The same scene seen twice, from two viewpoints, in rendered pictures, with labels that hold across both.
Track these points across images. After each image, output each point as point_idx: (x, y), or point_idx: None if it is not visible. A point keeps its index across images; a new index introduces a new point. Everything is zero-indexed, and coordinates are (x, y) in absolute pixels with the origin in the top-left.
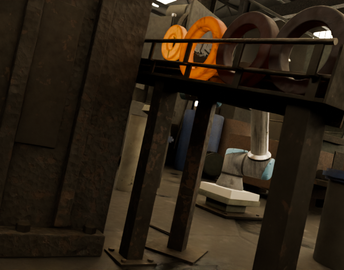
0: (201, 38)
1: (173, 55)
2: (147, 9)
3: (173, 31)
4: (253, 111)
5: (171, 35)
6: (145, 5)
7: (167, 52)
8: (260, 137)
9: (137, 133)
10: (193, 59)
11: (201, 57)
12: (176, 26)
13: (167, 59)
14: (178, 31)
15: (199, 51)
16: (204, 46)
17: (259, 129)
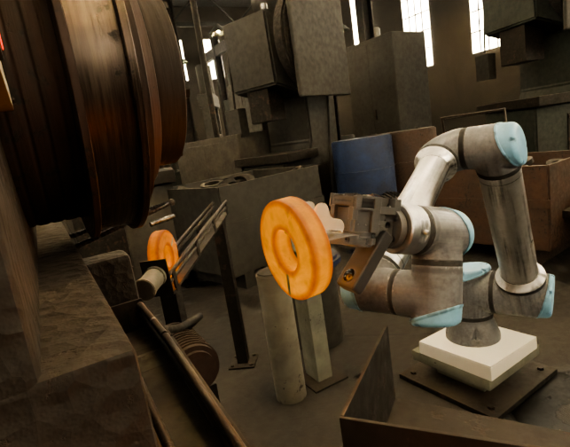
0: (363, 197)
1: (305, 295)
2: (131, 438)
3: (279, 221)
4: (495, 215)
5: (277, 229)
6: (111, 431)
7: (284, 278)
8: (521, 255)
9: (279, 306)
10: (400, 438)
11: (431, 433)
12: (282, 208)
13: (291, 296)
14: (294, 228)
15: (368, 235)
16: (376, 214)
17: (516, 243)
